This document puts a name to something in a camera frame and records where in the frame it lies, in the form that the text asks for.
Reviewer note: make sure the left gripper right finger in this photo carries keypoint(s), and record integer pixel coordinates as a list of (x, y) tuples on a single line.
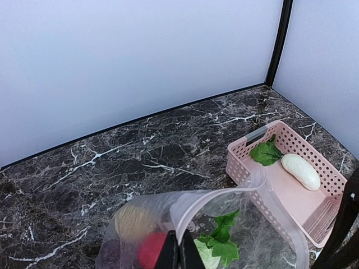
[(189, 257)]

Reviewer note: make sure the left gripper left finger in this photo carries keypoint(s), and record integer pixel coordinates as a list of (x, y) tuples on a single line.
[(169, 253)]

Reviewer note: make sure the red toy apple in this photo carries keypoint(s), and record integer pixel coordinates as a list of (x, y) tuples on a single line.
[(150, 249)]

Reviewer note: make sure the white toy radish with leaves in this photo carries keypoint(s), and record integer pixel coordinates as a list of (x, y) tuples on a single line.
[(217, 247)]

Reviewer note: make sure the yellow toy fruit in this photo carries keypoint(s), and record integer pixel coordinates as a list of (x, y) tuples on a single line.
[(133, 223)]

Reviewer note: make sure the clear zip top bag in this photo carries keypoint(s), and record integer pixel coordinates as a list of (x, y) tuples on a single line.
[(266, 235)]

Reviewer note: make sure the pink perforated plastic basket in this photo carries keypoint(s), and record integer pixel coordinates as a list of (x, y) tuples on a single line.
[(313, 211)]

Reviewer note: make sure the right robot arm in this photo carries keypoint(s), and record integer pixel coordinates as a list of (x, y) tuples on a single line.
[(333, 254)]

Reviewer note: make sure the right black frame post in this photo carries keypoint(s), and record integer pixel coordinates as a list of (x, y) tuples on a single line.
[(279, 42)]

